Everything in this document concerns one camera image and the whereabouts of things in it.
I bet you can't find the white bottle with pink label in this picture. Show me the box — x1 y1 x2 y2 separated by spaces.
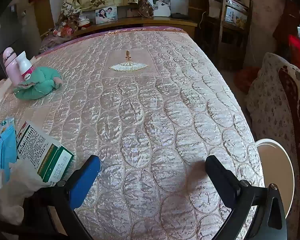
16 51 35 82

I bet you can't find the red patterned blanket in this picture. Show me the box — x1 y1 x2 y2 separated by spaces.
279 65 300 205

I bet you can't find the pink quilted mattress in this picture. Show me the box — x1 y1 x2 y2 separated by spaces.
0 26 265 240

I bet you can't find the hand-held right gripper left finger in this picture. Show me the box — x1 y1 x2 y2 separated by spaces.
22 155 102 240

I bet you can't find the grey refrigerator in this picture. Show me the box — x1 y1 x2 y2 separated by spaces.
0 4 23 73

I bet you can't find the white floral sofa cover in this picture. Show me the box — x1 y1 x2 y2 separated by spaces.
246 52 300 240

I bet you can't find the wedding photo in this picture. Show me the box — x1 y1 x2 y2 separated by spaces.
152 0 172 18

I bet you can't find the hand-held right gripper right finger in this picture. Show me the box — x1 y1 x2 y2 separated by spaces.
205 155 288 240

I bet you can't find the wooden cabinet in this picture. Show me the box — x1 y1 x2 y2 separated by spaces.
72 17 198 39

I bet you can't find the white bucket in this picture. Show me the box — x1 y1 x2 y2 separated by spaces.
254 138 295 215

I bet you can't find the green and white medicine box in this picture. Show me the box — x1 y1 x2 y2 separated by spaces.
16 120 75 188

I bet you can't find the small framed couple photo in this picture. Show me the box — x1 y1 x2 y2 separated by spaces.
95 6 118 25

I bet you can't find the green cloth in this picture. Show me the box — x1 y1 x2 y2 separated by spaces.
14 66 63 100

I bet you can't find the blue face mask packet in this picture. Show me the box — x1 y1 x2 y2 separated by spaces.
0 117 18 183

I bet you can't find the dark wooden chair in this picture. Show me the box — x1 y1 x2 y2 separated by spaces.
205 0 254 70

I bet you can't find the orange cloth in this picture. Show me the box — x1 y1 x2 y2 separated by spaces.
234 67 260 93

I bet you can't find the white tissue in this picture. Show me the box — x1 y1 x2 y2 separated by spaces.
0 159 52 227

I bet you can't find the red cushion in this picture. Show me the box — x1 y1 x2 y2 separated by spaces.
287 35 300 70

